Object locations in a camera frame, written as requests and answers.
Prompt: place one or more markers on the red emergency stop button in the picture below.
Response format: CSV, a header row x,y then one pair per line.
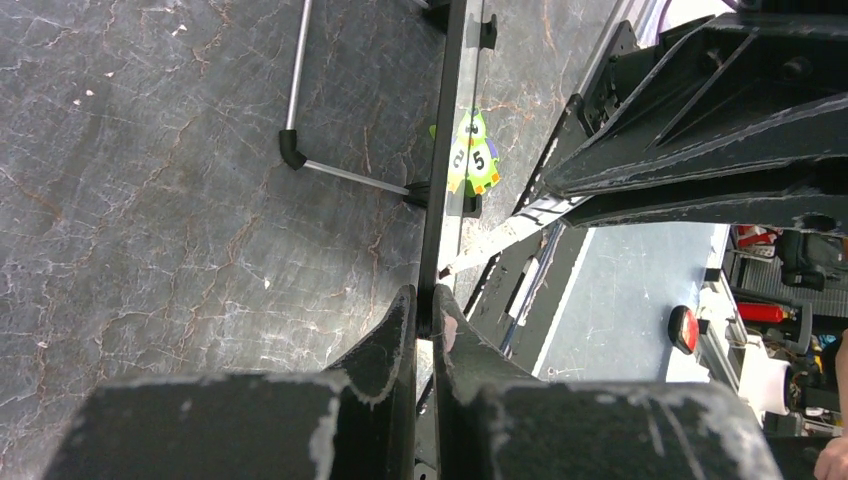
x,y
683,329

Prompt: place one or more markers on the green owl number block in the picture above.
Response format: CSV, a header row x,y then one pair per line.
x,y
473,157

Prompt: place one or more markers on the white whiteboard black frame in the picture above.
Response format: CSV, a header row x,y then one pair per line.
x,y
469,31

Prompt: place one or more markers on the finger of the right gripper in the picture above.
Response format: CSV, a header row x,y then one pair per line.
x,y
742,93
806,196

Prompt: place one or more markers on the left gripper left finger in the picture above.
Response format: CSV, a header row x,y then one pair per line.
x,y
353,420

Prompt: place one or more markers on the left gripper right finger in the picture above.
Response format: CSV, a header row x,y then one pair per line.
x,y
494,420

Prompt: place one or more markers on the white marker brown cap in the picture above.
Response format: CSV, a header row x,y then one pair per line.
x,y
533,218

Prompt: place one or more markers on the red fire extinguisher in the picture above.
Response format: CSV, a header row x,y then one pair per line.
x,y
760,313

